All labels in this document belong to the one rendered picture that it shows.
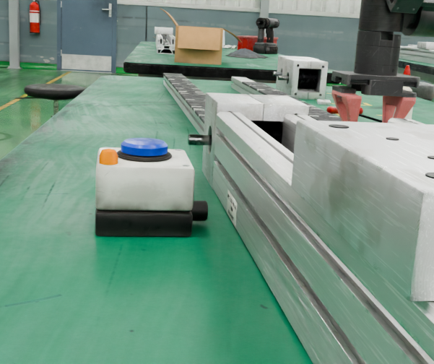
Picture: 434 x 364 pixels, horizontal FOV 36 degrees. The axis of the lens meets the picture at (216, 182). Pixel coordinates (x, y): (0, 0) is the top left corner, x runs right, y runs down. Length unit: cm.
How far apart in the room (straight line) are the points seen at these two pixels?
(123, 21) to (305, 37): 316
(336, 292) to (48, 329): 17
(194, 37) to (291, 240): 244
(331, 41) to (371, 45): 1109
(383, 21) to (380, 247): 65
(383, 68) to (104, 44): 1086
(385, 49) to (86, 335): 62
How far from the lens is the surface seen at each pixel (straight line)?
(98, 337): 39
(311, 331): 37
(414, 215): 24
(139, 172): 53
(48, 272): 48
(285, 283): 41
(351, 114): 89
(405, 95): 90
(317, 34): 1192
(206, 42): 281
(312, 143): 35
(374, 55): 89
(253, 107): 70
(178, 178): 54
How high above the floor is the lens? 96
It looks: 14 degrees down
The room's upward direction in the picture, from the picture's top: 3 degrees clockwise
